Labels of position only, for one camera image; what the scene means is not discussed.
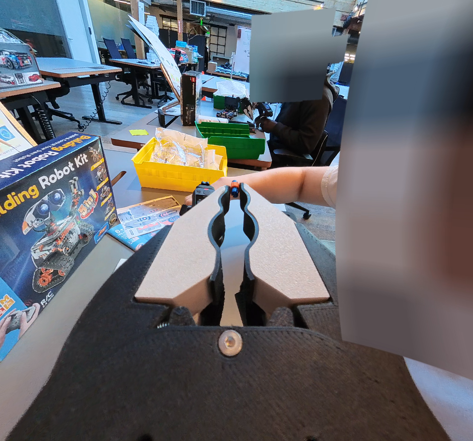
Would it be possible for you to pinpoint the dark blue office chair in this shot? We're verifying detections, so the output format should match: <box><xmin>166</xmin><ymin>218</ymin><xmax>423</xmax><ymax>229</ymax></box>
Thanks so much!
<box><xmin>102</xmin><ymin>37</ymin><xmax>130</xmax><ymax>79</ymax></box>
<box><xmin>116</xmin><ymin>37</ymin><xmax>153</xmax><ymax>108</ymax></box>

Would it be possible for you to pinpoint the person's white t-shirt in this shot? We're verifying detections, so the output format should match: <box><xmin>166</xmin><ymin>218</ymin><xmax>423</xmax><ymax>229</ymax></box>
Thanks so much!
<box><xmin>321</xmin><ymin>165</ymin><xmax>473</xmax><ymax>441</ymax></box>

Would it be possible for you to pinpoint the poster board stand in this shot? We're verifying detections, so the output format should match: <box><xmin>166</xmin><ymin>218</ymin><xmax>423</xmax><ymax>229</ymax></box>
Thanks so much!
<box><xmin>157</xmin><ymin>99</ymin><xmax>182</xmax><ymax>128</ymax></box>

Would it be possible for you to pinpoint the tilted white poster board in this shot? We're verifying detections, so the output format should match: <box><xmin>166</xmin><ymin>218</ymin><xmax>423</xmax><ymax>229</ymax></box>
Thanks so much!
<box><xmin>127</xmin><ymin>14</ymin><xmax>182</xmax><ymax>102</ymax></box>

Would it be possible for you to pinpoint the tall black box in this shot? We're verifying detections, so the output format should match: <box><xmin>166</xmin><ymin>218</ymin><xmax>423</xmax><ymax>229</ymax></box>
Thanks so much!
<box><xmin>180</xmin><ymin>71</ymin><xmax>203</xmax><ymax>127</ymax></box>

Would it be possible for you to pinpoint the grey desk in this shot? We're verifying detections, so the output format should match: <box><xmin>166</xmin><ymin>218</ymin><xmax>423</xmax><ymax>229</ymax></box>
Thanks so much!
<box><xmin>0</xmin><ymin>148</ymin><xmax>267</xmax><ymax>441</ymax></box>

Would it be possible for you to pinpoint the wood-edged neighbouring desk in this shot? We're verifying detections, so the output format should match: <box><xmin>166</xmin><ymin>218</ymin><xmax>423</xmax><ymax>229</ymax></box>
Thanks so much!
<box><xmin>110</xmin><ymin>105</ymin><xmax>273</xmax><ymax>170</ymax></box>

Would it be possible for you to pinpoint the blue robot kit box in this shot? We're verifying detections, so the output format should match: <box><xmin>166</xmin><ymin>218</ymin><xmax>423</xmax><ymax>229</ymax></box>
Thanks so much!
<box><xmin>0</xmin><ymin>132</ymin><xmax>117</xmax><ymax>361</ymax></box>

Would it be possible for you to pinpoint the yellow plastic bin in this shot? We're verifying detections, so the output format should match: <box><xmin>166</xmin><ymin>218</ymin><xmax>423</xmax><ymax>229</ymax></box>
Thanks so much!
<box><xmin>132</xmin><ymin>137</ymin><xmax>228</xmax><ymax>193</ymax></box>

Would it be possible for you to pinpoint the green bin with paper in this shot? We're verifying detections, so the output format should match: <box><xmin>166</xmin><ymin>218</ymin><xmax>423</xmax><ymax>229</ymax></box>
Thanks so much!
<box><xmin>213</xmin><ymin>80</ymin><xmax>253</xmax><ymax>111</ymax></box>

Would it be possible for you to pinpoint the background standing desk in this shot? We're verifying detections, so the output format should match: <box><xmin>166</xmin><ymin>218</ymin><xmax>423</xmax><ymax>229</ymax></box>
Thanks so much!
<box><xmin>0</xmin><ymin>79</ymin><xmax>62</xmax><ymax>147</ymax></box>
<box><xmin>35</xmin><ymin>56</ymin><xmax>123</xmax><ymax>126</ymax></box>
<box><xmin>108</xmin><ymin>58</ymin><xmax>182</xmax><ymax>106</ymax></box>

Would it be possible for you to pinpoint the green plastic bin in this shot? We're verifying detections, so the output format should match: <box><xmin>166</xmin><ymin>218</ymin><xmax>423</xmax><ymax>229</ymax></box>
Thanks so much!
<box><xmin>195</xmin><ymin>121</ymin><xmax>267</xmax><ymax>160</ymax></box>

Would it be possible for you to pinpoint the printed sticker sheet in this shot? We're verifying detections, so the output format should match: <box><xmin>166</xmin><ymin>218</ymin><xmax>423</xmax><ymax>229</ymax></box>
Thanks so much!
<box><xmin>117</xmin><ymin>196</ymin><xmax>182</xmax><ymax>240</ymax></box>

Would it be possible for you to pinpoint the printed display board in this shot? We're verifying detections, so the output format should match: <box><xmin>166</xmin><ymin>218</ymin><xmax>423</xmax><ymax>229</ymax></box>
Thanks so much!
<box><xmin>0</xmin><ymin>102</ymin><xmax>38</xmax><ymax>161</ymax></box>

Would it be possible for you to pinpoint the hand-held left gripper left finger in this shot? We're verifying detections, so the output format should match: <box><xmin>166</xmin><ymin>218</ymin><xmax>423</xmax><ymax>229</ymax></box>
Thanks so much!
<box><xmin>135</xmin><ymin>185</ymin><xmax>229</xmax><ymax>325</ymax></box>

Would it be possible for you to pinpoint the toy car box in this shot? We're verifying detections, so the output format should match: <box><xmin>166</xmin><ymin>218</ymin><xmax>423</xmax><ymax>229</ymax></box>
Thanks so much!
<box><xmin>0</xmin><ymin>28</ymin><xmax>44</xmax><ymax>91</ymax></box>

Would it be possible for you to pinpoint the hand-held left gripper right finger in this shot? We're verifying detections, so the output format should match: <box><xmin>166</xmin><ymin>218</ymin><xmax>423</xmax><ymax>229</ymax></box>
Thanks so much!
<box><xmin>236</xmin><ymin>183</ymin><xmax>330</xmax><ymax>325</ymax></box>

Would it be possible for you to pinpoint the blue booklet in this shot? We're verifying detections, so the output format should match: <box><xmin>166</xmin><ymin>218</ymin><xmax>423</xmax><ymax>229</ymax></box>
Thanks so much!
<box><xmin>107</xmin><ymin>223</ymin><xmax>163</xmax><ymax>252</ymax></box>

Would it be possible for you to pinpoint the pile of clear plastic bags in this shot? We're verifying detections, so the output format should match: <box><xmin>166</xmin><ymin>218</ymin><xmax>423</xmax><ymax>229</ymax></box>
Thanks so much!
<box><xmin>149</xmin><ymin>127</ymin><xmax>224</xmax><ymax>170</ymax></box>

